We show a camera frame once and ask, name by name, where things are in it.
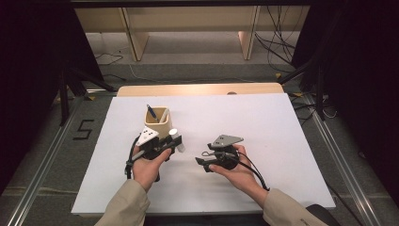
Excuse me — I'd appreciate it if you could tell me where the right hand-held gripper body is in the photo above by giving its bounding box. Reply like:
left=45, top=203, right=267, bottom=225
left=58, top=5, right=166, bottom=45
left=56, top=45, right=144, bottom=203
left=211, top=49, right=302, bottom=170
left=201, top=134, right=245, bottom=172

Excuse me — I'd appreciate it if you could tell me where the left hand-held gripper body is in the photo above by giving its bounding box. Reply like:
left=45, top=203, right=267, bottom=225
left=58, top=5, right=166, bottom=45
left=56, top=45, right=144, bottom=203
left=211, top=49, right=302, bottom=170
left=135, top=126, right=177, bottom=162

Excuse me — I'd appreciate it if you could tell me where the beige pen holder cup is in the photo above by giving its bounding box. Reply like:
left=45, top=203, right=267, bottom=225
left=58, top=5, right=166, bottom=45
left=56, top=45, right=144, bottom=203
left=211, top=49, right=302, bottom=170
left=143, top=106, right=173, bottom=140

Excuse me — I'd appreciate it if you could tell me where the blue pen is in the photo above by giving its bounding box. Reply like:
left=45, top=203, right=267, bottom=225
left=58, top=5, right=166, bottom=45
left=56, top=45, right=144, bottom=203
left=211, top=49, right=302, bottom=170
left=146, top=104, right=160, bottom=123

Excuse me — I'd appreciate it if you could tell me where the person's left hand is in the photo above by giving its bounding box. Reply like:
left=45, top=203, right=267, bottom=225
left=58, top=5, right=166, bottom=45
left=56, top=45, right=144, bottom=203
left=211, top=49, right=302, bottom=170
left=131, top=145, right=173, bottom=193

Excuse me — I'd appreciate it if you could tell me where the person's right hand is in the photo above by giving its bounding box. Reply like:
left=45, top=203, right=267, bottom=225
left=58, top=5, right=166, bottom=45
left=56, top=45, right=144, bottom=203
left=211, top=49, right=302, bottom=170
left=208, top=144, right=271, bottom=209

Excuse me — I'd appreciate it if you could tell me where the white table sheet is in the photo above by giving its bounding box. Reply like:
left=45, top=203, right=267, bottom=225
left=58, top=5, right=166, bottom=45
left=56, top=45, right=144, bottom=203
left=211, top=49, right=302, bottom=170
left=71, top=93, right=337, bottom=217

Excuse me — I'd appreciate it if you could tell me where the wooden table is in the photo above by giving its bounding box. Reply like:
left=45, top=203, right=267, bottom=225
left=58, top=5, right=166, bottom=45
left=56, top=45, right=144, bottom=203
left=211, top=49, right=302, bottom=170
left=116, top=82, right=285, bottom=98

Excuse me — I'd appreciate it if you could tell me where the black metal stand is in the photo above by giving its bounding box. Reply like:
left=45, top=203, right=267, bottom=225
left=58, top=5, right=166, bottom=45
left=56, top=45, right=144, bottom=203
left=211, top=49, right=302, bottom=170
left=277, top=57, right=328, bottom=122
left=56, top=66, right=118, bottom=127

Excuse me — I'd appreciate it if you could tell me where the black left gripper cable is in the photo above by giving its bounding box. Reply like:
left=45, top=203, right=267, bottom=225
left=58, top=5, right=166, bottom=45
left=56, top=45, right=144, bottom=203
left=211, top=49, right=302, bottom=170
left=124, top=136, right=146, bottom=181

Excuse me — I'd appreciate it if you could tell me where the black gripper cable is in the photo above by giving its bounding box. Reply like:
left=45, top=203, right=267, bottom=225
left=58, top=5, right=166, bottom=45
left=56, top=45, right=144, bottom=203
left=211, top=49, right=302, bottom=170
left=230, top=151, right=271, bottom=192
left=124, top=136, right=146, bottom=181

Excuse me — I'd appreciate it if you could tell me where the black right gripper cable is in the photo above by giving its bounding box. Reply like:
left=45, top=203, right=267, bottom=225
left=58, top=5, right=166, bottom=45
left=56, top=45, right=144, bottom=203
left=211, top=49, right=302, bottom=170
left=230, top=151, right=271, bottom=192

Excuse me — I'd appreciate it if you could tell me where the thin black floor cable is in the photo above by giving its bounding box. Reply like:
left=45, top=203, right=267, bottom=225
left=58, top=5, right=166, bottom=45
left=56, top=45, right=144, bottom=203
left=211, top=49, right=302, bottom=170
left=93, top=51, right=124, bottom=67

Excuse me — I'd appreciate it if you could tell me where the aluminium floor rail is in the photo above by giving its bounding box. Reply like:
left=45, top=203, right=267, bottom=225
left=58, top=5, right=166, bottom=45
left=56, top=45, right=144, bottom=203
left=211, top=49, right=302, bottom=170
left=5, top=93, right=88, bottom=226
left=300, top=93, right=384, bottom=226

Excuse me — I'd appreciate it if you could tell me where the light wooden desk frame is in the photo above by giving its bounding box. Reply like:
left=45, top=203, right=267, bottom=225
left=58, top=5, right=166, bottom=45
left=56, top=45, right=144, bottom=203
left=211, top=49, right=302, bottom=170
left=74, top=6, right=311, bottom=62

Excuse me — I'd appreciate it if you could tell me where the bundle of black floor cables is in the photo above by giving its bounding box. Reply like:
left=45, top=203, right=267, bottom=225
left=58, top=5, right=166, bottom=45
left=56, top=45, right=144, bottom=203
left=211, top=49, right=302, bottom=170
left=253, top=5, right=298, bottom=73

